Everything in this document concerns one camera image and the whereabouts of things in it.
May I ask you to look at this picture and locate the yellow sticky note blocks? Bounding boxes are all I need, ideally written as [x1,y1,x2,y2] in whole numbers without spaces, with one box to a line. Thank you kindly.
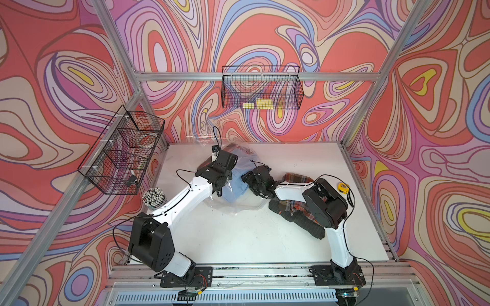
[242,98,274,110]

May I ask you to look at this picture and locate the black wire basket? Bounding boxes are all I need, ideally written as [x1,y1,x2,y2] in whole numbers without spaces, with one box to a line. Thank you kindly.
[77,106,165,195]
[221,64,304,110]

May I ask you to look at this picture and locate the red plaid shirt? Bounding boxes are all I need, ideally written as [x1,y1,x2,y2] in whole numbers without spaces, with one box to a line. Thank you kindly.
[276,172,318,223]

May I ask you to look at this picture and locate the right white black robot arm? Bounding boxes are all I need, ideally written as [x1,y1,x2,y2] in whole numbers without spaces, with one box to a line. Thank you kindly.
[241,165,358,281]

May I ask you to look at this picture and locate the black wire basket back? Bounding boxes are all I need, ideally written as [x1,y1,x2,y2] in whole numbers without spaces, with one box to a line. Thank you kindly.
[221,64,304,110]

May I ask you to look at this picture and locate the yellow tape measure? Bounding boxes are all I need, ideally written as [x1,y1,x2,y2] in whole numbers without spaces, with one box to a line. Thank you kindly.
[338,182,355,208]

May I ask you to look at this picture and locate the clear plastic vacuum bag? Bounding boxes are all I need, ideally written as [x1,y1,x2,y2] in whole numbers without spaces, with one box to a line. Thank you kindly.
[204,140,268,215]

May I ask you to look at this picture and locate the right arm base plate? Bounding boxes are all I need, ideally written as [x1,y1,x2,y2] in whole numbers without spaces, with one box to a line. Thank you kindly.
[309,262,366,288]

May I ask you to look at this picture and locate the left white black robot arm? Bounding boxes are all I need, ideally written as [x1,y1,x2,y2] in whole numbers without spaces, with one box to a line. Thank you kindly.
[128,150,238,278]

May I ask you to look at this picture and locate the black wire basket left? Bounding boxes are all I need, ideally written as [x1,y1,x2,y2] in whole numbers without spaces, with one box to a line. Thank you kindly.
[77,106,165,195]

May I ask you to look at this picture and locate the bundle of white sticks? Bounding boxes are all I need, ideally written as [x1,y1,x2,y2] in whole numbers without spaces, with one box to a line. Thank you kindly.
[142,187,167,210]

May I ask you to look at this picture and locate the light blue shirt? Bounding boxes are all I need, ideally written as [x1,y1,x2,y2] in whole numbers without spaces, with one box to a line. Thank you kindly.
[222,168,251,203]

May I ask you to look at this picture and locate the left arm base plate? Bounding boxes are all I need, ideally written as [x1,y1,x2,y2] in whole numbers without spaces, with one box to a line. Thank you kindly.
[160,266,213,289]

